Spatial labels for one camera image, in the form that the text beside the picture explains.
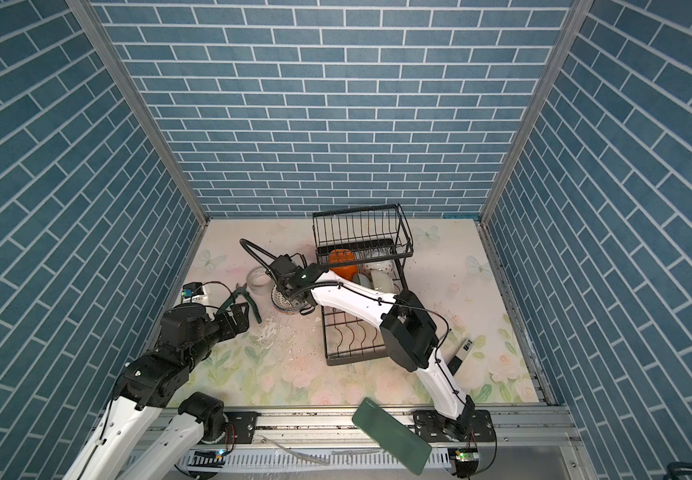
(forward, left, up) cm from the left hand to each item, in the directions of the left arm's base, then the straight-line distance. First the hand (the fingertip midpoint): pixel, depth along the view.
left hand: (236, 308), depth 74 cm
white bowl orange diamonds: (+22, -41, -12) cm, 48 cm away
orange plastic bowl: (+30, -26, -16) cm, 43 cm away
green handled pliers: (+17, +8, -18) cm, 26 cm away
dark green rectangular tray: (-28, -41, -16) cm, 52 cm away
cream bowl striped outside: (+13, -38, -8) cm, 41 cm away
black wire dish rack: (+33, -34, -15) cm, 50 cm away
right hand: (+11, -14, -9) cm, 20 cm away
